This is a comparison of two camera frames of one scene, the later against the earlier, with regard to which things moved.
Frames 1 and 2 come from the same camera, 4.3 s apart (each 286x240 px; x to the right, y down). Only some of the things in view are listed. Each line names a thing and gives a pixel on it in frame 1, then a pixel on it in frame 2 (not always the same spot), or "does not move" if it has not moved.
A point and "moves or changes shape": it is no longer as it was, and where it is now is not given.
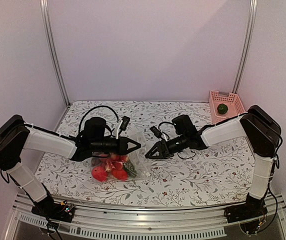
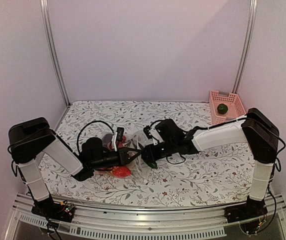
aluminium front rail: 203,222 does not move
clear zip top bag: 135,163 moves or changes shape
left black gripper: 123,145 to 123,157
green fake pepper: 222,109 does not move
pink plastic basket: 235,107 does not move
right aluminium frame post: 252,11 does not move
